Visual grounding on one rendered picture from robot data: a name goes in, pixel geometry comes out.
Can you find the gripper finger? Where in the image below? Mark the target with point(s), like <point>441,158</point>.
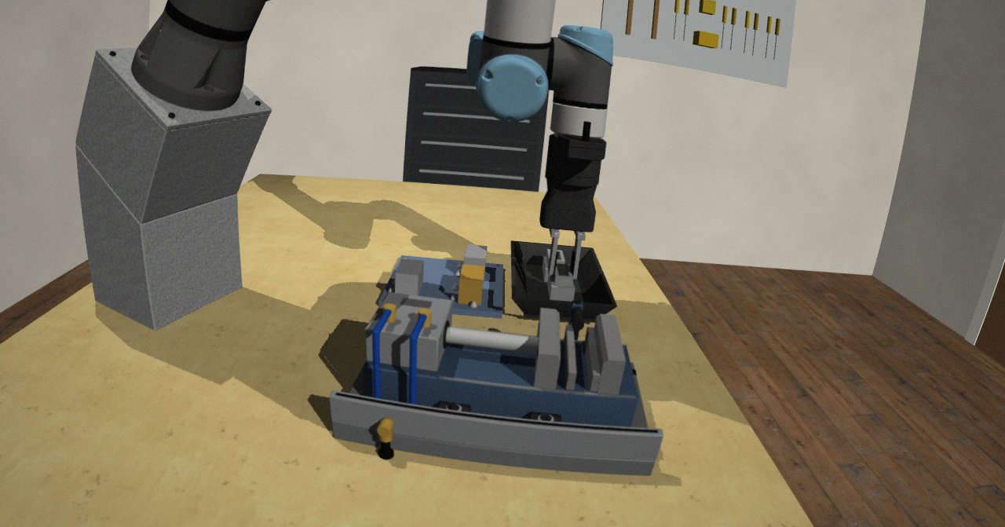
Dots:
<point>576,253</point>
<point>554,233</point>

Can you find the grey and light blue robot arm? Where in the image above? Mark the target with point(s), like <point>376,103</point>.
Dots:
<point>198,49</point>

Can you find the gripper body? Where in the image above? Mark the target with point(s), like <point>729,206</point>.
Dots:
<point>572,177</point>

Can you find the yellow block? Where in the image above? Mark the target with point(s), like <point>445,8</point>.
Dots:
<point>470,284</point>

